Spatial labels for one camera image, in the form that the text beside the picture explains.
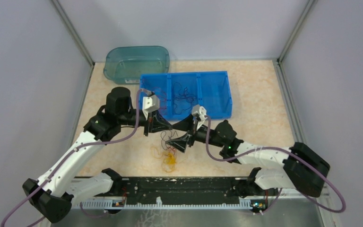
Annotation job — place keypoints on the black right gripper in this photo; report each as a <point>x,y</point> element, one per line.
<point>180,143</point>

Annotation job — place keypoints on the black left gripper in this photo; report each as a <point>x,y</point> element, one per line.
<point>156,122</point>

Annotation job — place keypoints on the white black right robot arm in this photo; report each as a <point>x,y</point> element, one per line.
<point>296,167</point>

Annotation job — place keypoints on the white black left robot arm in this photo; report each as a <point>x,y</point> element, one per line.
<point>53,194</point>

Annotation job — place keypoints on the blue three-compartment plastic bin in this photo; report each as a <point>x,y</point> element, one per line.
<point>178,92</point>

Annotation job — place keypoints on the teal transparent plastic tub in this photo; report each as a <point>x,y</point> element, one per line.
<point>125,65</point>

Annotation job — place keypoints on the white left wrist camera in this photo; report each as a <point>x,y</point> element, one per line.
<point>150,103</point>

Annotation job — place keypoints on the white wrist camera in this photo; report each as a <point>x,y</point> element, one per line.
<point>199,113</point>
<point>150,103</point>

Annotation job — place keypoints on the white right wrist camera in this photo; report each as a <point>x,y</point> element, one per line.
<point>199,113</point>

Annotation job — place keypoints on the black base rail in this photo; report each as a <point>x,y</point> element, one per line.
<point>187,190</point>

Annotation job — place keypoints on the grey slotted cable duct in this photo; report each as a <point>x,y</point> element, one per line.
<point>109,204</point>

